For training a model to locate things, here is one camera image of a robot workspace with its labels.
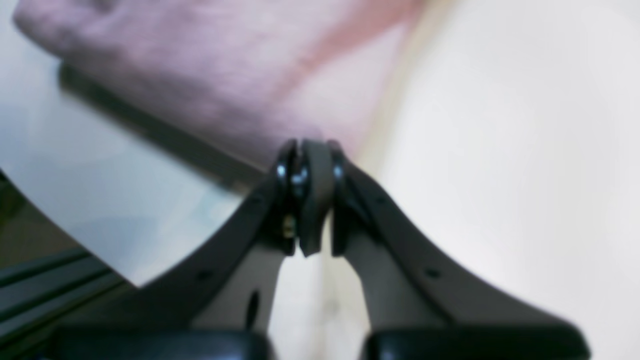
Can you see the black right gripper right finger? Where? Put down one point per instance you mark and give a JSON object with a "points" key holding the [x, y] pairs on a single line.
{"points": [[421, 304]]}

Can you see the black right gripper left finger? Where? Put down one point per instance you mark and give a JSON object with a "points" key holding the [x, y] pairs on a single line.
{"points": [[215, 304]]}

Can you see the mauve t-shirt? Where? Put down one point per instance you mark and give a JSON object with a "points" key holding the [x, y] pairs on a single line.
{"points": [[242, 75]]}

